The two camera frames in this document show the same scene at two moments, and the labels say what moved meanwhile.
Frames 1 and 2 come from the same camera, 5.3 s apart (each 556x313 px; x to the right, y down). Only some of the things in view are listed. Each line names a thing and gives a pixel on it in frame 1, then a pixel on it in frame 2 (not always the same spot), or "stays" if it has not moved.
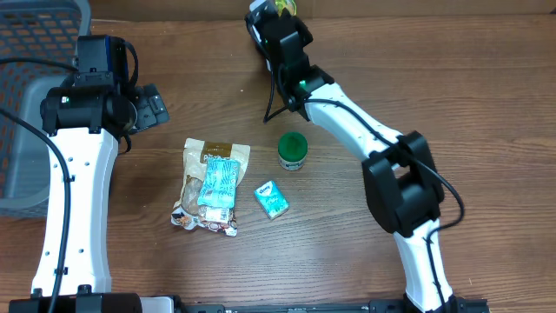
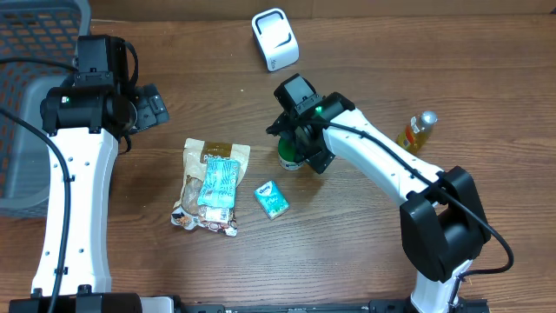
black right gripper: x=307 y=35 -> x=321 y=157
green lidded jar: x=292 y=150 stays
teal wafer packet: x=219 y=183 stays
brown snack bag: x=189 y=213 stays
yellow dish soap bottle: x=290 y=5 -> x=414 y=136
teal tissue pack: x=271 y=200 stays
